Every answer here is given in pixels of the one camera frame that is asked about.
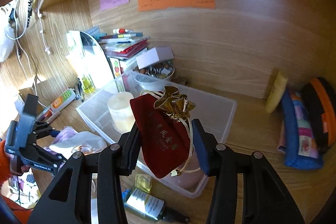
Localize red velvet drawstring pouch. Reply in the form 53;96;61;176
130;86;201;178

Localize black pens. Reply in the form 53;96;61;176
73;79;84;102

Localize small white cardboard box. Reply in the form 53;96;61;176
136;47;174;69

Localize orange sleeve forearm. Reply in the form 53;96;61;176
0;140;32;223

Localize cream cylinder candle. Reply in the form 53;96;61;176
107;92;135;134

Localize orange white tube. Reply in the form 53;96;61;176
37;88;76;122

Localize yellow liquid bottle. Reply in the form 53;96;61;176
81;75;95;94

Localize stack of books and cards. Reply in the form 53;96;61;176
98;29;150;59

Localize small square perfume bottle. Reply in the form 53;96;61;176
135;173;152;193

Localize pink braided rope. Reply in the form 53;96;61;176
43;126;79;154

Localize pink notebook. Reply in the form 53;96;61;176
277;122;286;154

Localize clear plastic bowl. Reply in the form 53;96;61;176
131;68;175;92

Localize white cloth drawstring bag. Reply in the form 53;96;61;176
50;131;107;159

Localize fruit print box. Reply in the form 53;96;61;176
108;57;123;79

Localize green glass bottle white label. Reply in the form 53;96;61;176
122;187;190;223

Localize cream lotion tube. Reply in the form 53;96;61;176
265;71;288;114

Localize blue fabric pouch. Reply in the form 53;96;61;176
281;88;323;170

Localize black orange round case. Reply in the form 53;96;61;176
301;77;335;155

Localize white paper bag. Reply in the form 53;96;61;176
66;31;114;89

